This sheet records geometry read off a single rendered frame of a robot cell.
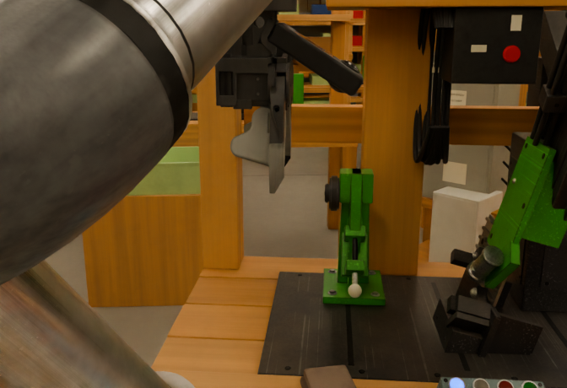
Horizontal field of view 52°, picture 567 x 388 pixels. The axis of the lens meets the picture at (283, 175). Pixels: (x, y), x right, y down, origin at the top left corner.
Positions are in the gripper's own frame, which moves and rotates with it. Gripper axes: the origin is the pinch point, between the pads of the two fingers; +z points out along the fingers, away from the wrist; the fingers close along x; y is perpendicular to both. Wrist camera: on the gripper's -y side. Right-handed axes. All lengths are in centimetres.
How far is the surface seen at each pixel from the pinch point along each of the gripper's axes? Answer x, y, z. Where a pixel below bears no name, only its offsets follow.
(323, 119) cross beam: -74, -4, 5
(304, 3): -1024, 47, -60
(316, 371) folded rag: -15.8, -4.1, 36.2
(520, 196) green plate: -32, -38, 11
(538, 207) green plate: -29, -40, 12
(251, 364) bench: -24.6, 7.6, 41.2
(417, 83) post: -66, -24, -5
